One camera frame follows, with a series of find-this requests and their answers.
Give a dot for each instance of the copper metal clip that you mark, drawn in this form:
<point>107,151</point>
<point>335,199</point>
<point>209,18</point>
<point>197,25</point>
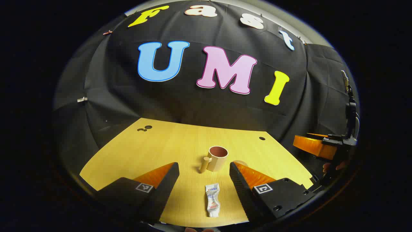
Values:
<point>107,32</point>

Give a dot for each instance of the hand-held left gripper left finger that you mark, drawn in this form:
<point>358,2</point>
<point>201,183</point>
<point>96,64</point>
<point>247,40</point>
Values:
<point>165,190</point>

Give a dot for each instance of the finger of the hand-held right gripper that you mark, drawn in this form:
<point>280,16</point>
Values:
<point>313,146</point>
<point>317,135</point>

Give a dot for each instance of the white toothpaste tube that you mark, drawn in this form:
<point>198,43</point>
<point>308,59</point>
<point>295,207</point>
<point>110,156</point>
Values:
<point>212,199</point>

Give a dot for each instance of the black backdrop cloth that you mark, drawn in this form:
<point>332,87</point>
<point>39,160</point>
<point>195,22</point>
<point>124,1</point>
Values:
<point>193,106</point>

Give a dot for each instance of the round cork coaster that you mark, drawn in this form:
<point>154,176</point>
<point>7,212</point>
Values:
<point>241,162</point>

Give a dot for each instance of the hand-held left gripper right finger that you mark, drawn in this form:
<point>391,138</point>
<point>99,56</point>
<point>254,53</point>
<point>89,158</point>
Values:
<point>241,193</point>

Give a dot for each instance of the silver metal clip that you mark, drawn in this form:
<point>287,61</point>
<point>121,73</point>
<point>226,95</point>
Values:
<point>82,99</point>

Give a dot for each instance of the light wooden desktop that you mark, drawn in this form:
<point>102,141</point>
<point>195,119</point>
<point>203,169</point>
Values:
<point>161,145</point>

